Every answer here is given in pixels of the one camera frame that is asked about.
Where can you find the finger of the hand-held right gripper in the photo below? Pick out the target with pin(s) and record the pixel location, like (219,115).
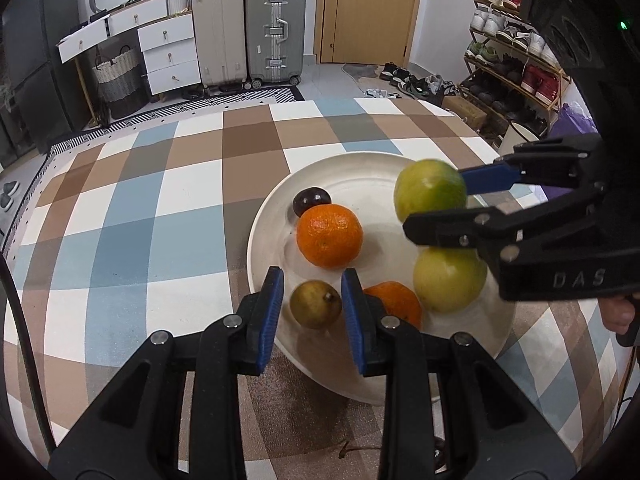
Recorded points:
(492,177)
(450,230)

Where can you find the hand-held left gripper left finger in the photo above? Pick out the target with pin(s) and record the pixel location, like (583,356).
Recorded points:
(270,315)

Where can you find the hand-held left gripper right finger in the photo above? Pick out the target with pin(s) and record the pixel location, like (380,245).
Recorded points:
(355,322)

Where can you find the brown-green round fruit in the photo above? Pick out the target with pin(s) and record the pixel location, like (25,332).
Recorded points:
(315,305)

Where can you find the green guava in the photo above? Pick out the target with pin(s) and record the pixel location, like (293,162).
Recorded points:
(450,280)
(425,190)

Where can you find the small orange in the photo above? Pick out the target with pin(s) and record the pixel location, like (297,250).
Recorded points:
(400,302)

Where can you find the large orange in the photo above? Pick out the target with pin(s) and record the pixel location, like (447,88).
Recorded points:
(330,235)

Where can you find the cream round plate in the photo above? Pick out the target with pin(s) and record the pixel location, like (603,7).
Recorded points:
(360,180)

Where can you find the dark purple plum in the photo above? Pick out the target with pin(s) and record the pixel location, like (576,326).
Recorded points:
(310,200)

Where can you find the person's right hand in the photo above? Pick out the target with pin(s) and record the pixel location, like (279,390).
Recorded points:
(615,315)

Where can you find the white bucket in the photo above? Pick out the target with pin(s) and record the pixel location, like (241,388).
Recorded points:
(517,135)

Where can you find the brown cardboard box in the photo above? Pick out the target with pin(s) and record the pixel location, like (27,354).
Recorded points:
(465,111)

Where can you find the wooden shoe rack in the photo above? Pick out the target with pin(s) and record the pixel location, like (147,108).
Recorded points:
(552,102)

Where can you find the purple bag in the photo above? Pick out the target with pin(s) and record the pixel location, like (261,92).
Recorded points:
(575,117)

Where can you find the pile of loose dark shoes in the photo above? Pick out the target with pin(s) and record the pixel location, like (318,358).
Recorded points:
(415,84)

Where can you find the small dry stem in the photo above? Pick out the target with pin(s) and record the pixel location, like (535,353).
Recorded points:
(357,449)

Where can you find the checked tablecloth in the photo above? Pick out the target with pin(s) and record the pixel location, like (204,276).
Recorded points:
(150,260)

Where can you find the small grey floor mat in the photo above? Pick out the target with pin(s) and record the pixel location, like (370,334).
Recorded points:
(360,71)

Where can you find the wooden door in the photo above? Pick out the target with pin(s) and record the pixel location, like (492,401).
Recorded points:
(370,10)

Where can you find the grey suitcase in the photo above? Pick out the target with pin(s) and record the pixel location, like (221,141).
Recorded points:
(275,30)

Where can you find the white drawer cabinet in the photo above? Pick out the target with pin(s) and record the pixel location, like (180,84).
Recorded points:
(170,55)

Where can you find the woven laundry basket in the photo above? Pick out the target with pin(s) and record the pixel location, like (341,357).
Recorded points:
(120,80)

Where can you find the grey sneaker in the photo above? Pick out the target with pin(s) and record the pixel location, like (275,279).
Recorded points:
(7,195)

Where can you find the beige suitcase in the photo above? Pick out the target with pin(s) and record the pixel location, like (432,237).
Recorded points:
(220,30)

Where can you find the white desk with drawers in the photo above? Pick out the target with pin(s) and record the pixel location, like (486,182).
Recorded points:
(115,22)

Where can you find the black refrigerator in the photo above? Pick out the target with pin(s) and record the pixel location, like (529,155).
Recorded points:
(35,60)

